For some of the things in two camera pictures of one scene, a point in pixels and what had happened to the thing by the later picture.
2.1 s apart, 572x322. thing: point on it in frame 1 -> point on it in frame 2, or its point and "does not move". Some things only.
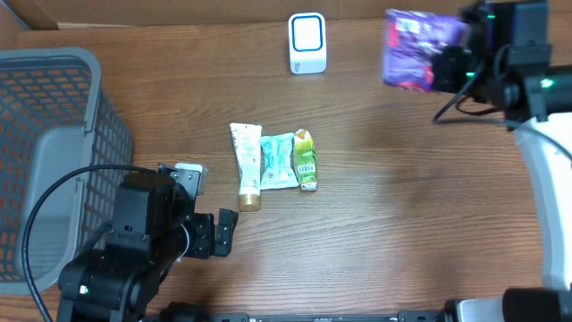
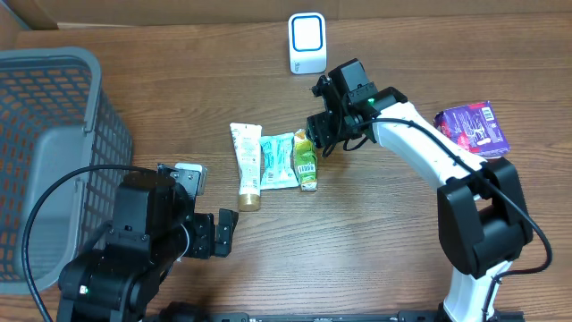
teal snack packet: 277,167 does not move
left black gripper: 204,235 does not move
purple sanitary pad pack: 412,39 -> 475,127
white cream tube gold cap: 247,139 does not move
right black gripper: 450,69 -> 323,128
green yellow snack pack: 306,160 does not move
